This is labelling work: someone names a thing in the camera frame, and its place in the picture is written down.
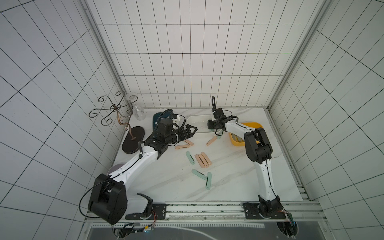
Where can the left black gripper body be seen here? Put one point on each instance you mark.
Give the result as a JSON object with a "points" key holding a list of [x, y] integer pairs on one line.
{"points": [[181, 134]]}

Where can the olive knife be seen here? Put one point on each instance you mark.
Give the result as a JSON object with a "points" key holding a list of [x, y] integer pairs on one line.
{"points": [[237, 138]]}

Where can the white storage box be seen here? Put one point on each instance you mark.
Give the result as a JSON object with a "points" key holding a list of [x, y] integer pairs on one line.
{"points": [[200, 122]]}

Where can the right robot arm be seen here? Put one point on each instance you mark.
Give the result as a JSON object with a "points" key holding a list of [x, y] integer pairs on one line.
{"points": [[259, 151]]}

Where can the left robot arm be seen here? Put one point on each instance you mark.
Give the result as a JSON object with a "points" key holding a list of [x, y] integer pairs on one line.
{"points": [[110, 199]]}

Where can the yellow storage box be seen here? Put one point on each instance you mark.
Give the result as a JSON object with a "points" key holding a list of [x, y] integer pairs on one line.
{"points": [[251, 127]]}

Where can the dark teal storage box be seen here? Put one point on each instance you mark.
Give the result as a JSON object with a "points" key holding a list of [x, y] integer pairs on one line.
{"points": [[161, 115]]}

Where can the pink knife upper left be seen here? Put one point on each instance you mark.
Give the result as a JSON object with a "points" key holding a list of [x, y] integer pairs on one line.
{"points": [[189, 142]]}

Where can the pink knife lower left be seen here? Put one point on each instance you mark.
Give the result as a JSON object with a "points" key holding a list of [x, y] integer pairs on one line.
{"points": [[182, 146]]}

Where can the mint knife left pair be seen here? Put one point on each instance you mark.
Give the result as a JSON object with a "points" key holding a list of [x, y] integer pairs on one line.
{"points": [[190, 158]]}

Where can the pink knife cluster left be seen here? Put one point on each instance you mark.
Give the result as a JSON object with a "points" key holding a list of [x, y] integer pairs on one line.
{"points": [[202, 165]]}

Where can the clear wine glass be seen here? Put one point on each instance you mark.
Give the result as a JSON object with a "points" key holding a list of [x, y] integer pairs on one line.
{"points": [[137, 110]]}

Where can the black oval rack base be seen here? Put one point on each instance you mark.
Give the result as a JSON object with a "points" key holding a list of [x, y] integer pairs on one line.
{"points": [[131, 142]]}

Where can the mint knife lower vertical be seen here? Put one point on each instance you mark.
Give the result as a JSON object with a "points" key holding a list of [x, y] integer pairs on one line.
{"points": [[209, 181]]}

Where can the metal scroll glass rack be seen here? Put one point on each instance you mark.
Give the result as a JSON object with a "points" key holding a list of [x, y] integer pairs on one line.
{"points": [[123, 110]]}

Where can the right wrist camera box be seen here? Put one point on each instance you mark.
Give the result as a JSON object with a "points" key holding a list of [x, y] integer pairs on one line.
{"points": [[218, 114]]}

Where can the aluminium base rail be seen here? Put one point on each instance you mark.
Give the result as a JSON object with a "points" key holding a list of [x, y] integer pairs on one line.
{"points": [[211, 212]]}

